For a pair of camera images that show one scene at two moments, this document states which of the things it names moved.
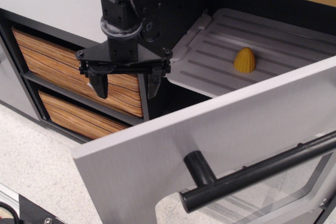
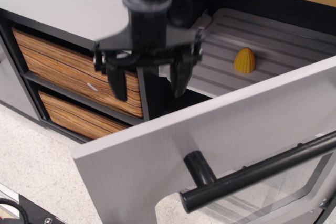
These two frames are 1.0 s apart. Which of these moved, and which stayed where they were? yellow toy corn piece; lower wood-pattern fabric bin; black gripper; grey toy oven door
Moved: black gripper
Stayed: lower wood-pattern fabric bin; grey toy oven door; yellow toy corn piece
